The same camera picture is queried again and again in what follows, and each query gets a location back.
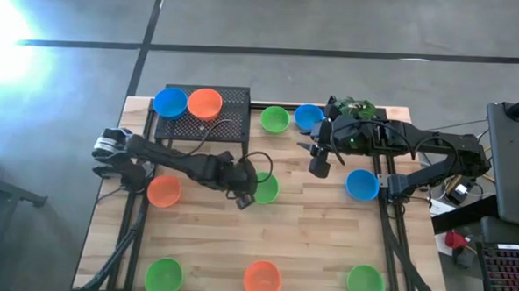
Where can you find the black perforated metal rack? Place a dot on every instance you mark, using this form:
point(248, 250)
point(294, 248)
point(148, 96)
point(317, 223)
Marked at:
point(181, 129)

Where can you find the dark grey flat monitor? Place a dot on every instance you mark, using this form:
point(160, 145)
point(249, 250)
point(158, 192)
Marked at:
point(515, 174)

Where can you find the blue plastic mini bowl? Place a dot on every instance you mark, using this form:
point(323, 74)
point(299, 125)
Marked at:
point(361, 185)
point(307, 116)
point(170, 102)

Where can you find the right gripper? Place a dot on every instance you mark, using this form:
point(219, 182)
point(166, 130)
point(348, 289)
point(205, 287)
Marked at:
point(328, 135)

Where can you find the black and white adapter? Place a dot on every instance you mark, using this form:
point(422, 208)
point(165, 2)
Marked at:
point(459, 190)

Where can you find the green plastic mini bowl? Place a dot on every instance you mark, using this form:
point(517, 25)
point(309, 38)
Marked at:
point(365, 284)
point(163, 278)
point(270, 190)
point(275, 119)

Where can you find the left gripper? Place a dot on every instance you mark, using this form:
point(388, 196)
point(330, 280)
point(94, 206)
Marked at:
point(238, 179)

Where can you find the black aluminium extrusion frame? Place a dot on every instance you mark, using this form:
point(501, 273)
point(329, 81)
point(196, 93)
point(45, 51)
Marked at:
point(287, 106)

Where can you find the white paper sheet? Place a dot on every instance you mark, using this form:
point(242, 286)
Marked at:
point(440, 246)
point(441, 208)

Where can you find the white sticker label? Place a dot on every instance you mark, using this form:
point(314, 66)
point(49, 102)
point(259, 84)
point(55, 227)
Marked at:
point(508, 247)

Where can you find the small red object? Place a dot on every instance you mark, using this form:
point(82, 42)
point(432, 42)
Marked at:
point(455, 239)

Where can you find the grey metal bracket plate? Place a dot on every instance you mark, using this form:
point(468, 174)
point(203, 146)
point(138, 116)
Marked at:
point(383, 181)

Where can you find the green artificial plant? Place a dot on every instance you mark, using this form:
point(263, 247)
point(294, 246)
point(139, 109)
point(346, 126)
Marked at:
point(357, 107)

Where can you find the black stand with legs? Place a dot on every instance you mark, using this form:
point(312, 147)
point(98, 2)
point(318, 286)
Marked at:
point(16, 192)

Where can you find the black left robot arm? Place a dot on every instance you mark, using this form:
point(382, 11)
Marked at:
point(175, 159)

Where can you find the laptop with glowing keyboard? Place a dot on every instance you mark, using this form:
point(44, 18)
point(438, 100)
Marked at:
point(508, 272)

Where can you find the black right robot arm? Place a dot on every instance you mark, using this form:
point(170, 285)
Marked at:
point(439, 142)

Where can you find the orange plastic mini bowl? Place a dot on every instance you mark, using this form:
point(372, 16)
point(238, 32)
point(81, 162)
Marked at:
point(262, 280)
point(204, 103)
point(164, 191)

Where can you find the black flat bar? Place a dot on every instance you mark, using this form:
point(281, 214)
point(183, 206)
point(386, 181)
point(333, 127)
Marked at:
point(462, 218)

